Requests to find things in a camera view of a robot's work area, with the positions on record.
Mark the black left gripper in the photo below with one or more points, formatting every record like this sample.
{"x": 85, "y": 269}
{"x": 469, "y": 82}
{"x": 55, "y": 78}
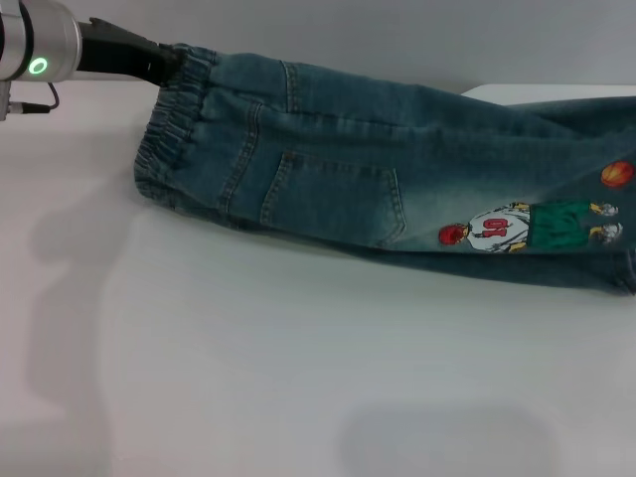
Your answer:
{"x": 114, "y": 52}

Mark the blue denim shorts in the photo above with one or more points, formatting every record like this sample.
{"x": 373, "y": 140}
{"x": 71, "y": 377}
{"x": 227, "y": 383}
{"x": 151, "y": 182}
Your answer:
{"x": 372, "y": 164}

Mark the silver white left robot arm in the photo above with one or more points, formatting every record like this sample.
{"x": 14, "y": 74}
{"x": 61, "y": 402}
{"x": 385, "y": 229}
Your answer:
{"x": 35, "y": 40}

